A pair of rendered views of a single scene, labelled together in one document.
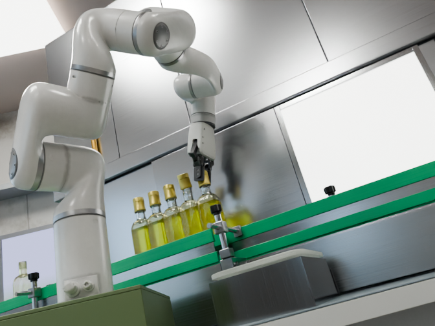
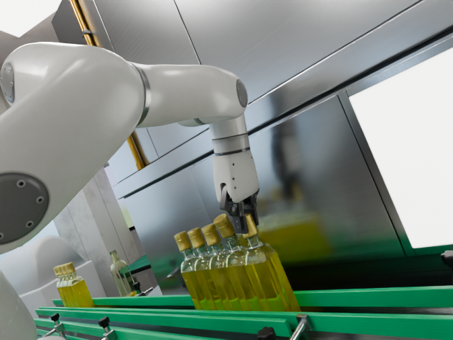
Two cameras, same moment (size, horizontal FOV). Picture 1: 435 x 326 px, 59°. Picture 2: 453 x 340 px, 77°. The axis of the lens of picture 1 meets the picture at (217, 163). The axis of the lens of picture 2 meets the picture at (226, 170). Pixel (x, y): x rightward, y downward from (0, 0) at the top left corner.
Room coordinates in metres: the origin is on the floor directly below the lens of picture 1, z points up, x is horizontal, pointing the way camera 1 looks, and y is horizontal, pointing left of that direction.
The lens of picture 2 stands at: (0.47, -0.16, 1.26)
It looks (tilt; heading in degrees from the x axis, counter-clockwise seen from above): 1 degrees up; 20
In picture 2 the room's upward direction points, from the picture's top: 23 degrees counter-clockwise
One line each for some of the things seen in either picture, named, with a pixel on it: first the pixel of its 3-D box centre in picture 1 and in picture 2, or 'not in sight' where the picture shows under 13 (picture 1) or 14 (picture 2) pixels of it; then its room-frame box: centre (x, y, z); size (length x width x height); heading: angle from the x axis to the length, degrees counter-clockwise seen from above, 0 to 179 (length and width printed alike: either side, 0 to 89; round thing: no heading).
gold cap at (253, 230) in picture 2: (203, 179); (247, 225); (1.05, 0.05, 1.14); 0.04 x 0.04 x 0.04
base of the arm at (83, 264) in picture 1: (82, 261); not in sight; (0.68, 0.28, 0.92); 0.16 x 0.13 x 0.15; 15
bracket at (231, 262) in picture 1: (238, 273); not in sight; (0.92, 0.02, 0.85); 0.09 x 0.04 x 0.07; 159
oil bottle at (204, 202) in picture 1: (215, 230); (274, 291); (1.05, 0.05, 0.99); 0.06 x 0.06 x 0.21; 70
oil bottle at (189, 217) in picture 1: (197, 236); (253, 292); (1.07, 0.11, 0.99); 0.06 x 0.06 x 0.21; 69
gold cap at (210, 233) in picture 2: (169, 193); (211, 234); (1.09, 0.16, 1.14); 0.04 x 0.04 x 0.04
